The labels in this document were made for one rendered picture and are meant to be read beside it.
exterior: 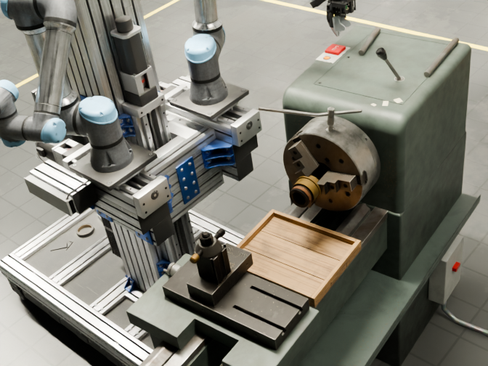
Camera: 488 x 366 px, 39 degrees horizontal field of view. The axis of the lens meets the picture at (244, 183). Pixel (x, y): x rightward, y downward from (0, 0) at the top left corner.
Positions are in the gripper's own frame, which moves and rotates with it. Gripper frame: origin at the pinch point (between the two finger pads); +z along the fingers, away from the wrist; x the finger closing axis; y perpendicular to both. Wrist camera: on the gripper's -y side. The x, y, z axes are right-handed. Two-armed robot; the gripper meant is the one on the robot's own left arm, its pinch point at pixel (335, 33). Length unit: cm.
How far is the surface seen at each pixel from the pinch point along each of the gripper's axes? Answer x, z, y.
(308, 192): -63, 23, 27
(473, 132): 144, 135, -3
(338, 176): -52, 22, 32
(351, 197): -50, 31, 34
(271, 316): -103, 36, 40
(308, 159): -53, 18, 21
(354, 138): -43, 12, 33
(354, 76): -14.7, 7.6, 16.4
